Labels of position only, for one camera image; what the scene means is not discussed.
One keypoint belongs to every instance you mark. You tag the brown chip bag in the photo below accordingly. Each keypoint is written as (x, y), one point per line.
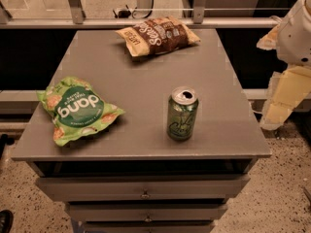
(157, 36)

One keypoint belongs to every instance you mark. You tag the green dang chip bag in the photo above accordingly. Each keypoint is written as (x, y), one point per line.
(77, 110)

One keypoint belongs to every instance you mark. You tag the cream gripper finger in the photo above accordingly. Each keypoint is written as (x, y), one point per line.
(268, 41)
(286, 91)

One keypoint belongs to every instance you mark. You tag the metal window frame rail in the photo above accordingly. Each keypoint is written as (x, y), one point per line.
(98, 14)

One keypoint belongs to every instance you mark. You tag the grey drawer cabinet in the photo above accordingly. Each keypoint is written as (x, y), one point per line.
(133, 177)

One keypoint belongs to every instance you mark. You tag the black shoe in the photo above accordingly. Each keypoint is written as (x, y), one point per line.
(6, 221)

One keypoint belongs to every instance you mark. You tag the green soda can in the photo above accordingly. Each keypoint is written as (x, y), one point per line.
(182, 108)

